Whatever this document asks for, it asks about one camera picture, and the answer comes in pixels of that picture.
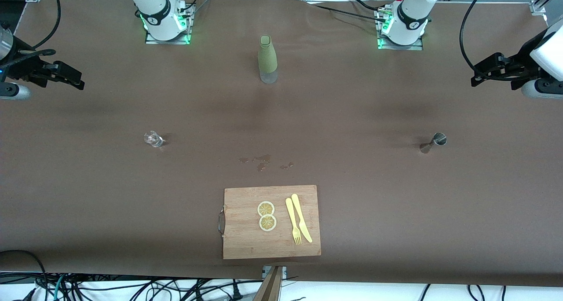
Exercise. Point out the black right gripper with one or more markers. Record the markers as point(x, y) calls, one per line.
point(22, 68)

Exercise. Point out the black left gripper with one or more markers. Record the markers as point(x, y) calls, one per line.
point(522, 60)

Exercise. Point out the steel jigger measuring cup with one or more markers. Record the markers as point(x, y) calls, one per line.
point(433, 143)

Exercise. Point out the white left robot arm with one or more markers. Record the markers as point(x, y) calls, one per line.
point(413, 10)

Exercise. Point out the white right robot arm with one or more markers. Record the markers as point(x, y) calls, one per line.
point(154, 6)

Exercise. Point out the brown table cloth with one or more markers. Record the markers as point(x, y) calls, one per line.
point(132, 204)

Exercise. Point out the green sleeved glass bottle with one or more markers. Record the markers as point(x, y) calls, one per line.
point(267, 59)

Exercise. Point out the yellow plastic knife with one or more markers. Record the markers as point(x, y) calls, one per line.
point(299, 213)

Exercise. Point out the yellow lemon slice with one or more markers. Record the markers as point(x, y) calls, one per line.
point(265, 208)
point(267, 223)

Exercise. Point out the wooden cutting board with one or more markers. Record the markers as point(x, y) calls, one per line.
point(246, 239)

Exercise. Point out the yellow plastic fork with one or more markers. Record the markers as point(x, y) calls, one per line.
point(291, 215)

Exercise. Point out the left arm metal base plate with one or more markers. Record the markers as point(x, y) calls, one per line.
point(418, 46)

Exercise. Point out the grey metal bracket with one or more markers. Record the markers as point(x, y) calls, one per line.
point(265, 271)

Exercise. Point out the wooden post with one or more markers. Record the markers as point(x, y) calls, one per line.
point(270, 288)

